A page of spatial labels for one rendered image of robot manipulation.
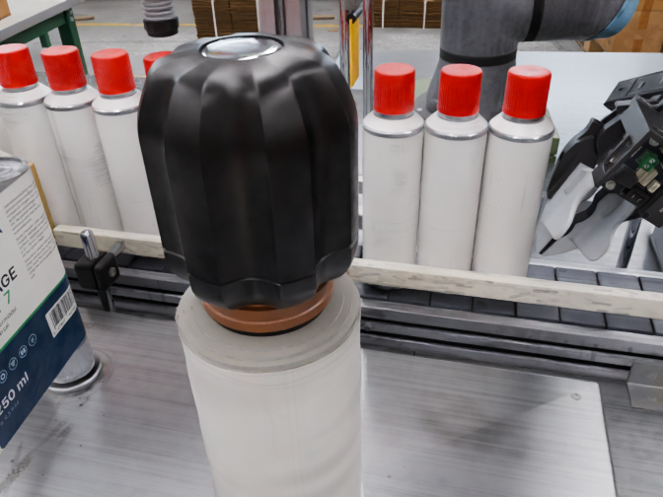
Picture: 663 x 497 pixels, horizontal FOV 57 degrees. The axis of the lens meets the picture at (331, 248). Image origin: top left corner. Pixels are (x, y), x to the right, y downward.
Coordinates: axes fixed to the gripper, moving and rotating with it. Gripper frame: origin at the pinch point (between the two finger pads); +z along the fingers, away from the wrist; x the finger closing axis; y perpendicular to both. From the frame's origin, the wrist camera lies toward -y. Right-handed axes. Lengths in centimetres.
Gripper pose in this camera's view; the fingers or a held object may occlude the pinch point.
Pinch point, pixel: (548, 238)
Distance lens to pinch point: 57.9
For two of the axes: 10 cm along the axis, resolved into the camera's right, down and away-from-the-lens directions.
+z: -4.6, 6.6, 5.9
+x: 8.6, 5.1, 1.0
